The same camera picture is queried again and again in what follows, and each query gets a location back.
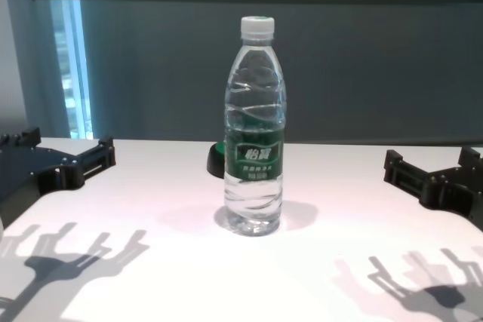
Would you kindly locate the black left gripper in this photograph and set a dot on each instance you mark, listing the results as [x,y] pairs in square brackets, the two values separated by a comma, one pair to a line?
[22,171]

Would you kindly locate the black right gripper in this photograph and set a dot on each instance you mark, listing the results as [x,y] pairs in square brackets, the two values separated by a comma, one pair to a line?
[464,194]

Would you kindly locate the clear water bottle green label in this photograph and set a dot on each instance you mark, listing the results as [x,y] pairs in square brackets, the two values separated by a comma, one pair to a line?
[253,163]

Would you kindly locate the narrow window pane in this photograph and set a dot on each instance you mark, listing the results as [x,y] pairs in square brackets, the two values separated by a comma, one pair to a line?
[73,73]

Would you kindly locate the green YES button black base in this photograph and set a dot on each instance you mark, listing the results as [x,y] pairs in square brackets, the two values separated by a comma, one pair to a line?
[215,161]

